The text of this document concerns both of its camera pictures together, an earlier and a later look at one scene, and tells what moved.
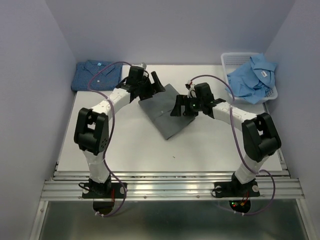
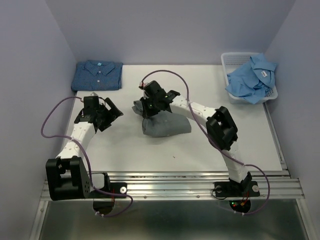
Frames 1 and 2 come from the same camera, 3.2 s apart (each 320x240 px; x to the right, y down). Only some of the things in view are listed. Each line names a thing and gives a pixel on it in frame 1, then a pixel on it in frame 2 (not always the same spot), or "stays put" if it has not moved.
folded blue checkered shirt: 109,78 stays put
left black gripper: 157,86 -> 113,113
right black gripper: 182,99 -> 146,113
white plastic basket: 230,61 stays put
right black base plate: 236,189 stays put
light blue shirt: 252,81 stays put
